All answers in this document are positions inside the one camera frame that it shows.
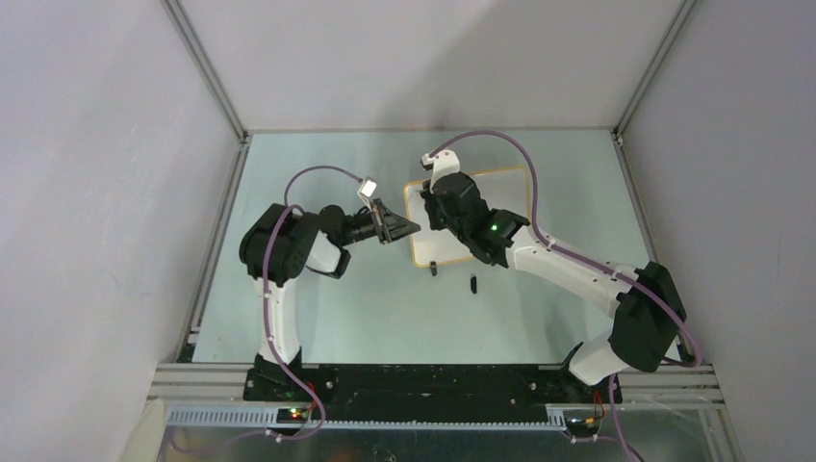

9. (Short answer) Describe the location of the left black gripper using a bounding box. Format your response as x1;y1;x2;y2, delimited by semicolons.
339;199;420;247

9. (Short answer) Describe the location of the yellow framed whiteboard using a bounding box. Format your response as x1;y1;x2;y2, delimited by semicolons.
403;167;531;268

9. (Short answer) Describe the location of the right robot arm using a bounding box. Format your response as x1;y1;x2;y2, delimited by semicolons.
417;172;687;402

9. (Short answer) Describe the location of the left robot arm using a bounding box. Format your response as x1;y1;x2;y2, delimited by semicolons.
239;199;421;401

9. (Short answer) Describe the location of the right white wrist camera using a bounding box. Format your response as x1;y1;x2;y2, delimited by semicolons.
421;149;461;192

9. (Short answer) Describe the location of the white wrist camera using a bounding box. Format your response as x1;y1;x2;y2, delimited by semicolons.
421;149;461;192
357;177;377;200

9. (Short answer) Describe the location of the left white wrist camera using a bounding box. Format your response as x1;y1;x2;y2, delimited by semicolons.
357;177;377;200

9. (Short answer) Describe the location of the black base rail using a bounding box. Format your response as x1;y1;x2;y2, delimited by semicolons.
242;358;622;423

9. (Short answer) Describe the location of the white perforated cable tray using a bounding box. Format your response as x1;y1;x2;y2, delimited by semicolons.
166;405;567;431

